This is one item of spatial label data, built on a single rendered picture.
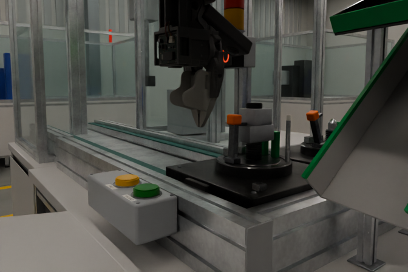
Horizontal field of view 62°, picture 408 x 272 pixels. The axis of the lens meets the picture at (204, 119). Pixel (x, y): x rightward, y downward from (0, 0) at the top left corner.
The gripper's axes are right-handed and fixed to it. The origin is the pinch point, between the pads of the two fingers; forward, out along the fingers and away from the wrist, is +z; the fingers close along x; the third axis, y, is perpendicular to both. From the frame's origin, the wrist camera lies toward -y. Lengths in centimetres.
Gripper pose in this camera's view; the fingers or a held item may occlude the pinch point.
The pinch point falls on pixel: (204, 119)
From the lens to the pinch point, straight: 55.8
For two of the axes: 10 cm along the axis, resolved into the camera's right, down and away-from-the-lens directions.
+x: 6.0, 0.8, -8.0
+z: 0.0, 10.0, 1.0
